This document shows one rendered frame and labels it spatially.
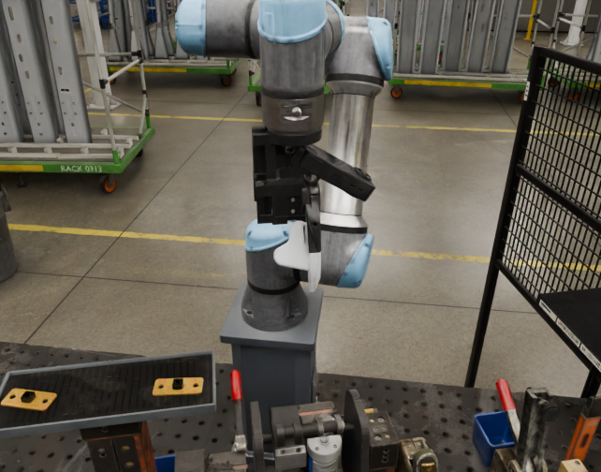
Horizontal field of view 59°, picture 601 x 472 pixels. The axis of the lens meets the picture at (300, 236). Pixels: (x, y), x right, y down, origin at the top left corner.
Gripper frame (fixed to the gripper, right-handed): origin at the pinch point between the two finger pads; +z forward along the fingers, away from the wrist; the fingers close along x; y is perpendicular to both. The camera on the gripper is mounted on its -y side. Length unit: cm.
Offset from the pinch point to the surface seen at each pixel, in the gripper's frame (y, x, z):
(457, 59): -293, -624, 97
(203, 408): 17.3, -1.7, 28.1
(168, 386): 23.3, -7.3, 27.8
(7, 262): 150, -236, 133
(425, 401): -40, -40, 74
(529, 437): -34.9, 9.7, 30.3
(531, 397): -34.4, 8.1, 22.9
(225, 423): 16, -39, 74
